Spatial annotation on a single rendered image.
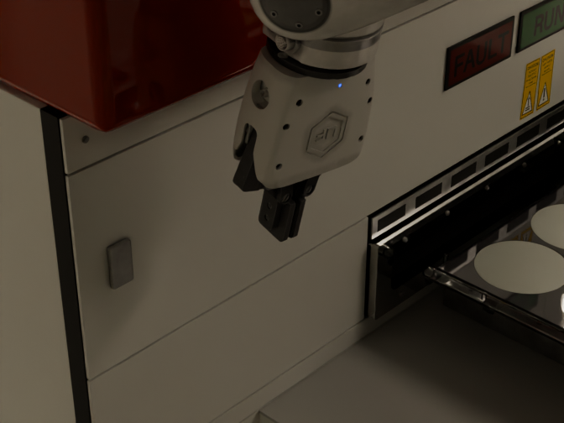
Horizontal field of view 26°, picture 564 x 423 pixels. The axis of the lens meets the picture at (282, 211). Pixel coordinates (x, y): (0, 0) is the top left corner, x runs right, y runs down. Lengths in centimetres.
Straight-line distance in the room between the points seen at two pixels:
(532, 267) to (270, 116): 52
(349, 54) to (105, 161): 22
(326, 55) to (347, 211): 39
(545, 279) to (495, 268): 5
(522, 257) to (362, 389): 23
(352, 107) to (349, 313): 42
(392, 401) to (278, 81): 48
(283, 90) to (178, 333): 31
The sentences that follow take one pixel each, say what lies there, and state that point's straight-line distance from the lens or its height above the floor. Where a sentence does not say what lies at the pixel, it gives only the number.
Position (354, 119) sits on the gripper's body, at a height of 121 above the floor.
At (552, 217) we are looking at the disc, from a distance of 142.
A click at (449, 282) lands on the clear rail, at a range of 129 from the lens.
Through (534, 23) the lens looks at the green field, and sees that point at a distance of 138.
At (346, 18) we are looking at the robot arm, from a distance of 75.
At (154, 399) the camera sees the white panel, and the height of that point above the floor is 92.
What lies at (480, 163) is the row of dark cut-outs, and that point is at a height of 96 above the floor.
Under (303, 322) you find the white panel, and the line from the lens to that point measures 123.
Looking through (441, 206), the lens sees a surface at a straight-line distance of 133.
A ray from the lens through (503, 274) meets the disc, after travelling 131.
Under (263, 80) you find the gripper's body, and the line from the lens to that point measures 87.
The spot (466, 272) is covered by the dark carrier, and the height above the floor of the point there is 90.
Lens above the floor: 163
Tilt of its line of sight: 31 degrees down
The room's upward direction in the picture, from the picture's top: straight up
